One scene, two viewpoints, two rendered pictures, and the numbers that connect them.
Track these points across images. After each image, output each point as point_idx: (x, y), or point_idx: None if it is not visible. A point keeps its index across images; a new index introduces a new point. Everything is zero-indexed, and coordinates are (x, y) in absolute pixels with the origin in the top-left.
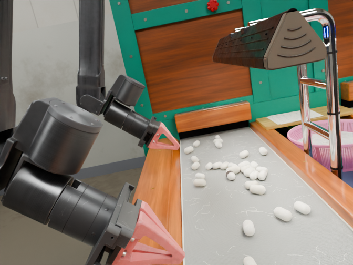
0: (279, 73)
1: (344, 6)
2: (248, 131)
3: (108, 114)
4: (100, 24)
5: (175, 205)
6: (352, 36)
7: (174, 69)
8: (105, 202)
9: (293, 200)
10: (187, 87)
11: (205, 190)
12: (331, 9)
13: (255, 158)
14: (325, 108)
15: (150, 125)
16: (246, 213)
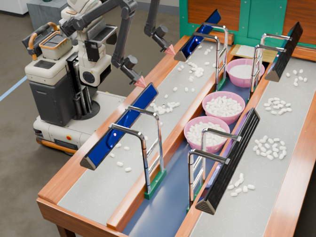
0: (255, 26)
1: (297, 4)
2: (229, 49)
3: (153, 37)
4: (156, 9)
5: (164, 75)
6: (297, 20)
7: (202, 5)
8: (135, 74)
9: (195, 87)
10: (207, 16)
11: (178, 73)
12: (289, 3)
13: (209, 67)
14: (269, 53)
15: (164, 47)
16: (180, 85)
